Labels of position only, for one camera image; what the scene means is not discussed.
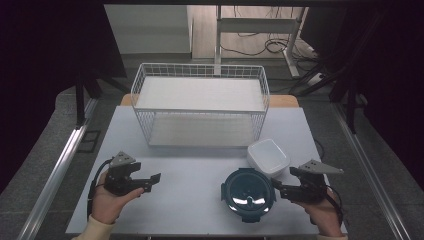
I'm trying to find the black stand post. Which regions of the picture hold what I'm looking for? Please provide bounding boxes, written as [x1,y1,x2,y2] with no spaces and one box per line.
[344,74,360,135]
[74,66,101,130]

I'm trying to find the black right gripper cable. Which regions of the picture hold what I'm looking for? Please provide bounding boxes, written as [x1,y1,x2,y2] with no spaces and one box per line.
[309,189,344,228]

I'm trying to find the white cabinet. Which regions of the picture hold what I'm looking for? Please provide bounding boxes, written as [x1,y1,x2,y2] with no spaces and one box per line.
[103,4,194,55]

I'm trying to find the black square floor bracket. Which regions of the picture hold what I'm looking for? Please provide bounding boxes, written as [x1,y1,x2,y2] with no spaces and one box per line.
[77,129,102,154]

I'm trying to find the round dark blue lidded container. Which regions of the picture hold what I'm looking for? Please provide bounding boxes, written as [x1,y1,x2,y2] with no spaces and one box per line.
[220,167,277,224]

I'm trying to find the person's left hand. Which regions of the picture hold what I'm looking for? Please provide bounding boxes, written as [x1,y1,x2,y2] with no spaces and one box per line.
[90,169,145,225]

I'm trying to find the person's right hand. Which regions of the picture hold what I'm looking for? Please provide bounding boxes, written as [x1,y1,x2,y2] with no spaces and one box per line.
[293,188,344,238]

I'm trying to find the tan wooden table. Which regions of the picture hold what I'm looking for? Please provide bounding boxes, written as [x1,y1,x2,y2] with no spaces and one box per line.
[119,93,300,109]

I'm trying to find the black cables on floor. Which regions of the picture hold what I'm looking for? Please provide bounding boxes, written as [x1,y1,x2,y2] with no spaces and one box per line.
[219,4,323,59]

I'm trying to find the white wire shelf rack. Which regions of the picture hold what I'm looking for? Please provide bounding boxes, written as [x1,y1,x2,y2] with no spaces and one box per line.
[130,62,270,148]

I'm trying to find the thin black cable beside table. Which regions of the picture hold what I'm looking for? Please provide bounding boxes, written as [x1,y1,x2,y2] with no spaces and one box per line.
[314,138,326,162]

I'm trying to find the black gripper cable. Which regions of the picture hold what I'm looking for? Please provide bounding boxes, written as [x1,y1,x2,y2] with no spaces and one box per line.
[86,158,114,220]
[309,189,344,228]

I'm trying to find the dark curtain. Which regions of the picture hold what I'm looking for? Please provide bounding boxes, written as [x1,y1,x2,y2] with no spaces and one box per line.
[0,0,128,194]
[299,0,424,191]

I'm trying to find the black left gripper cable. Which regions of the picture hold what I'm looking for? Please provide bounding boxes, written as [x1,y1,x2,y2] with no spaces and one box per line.
[86,158,114,220]

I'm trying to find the white metal desk frame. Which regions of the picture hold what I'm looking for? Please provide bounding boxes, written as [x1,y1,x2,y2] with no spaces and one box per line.
[214,4,309,79]

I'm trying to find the white power strip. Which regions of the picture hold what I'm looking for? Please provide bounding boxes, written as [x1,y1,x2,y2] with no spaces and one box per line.
[306,72,327,87]

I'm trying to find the aluminium rail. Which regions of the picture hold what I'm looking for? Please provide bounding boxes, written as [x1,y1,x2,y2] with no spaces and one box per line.
[331,101,413,240]
[16,98,100,240]

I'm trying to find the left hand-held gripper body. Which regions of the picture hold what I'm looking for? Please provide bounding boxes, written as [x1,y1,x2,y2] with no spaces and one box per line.
[103,151,143,197]

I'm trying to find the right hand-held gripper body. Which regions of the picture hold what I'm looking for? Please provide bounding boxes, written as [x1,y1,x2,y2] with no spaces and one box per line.
[289,159,344,204]

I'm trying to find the white rectangular lidded container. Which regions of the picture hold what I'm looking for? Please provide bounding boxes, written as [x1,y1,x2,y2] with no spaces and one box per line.
[246,138,291,179]

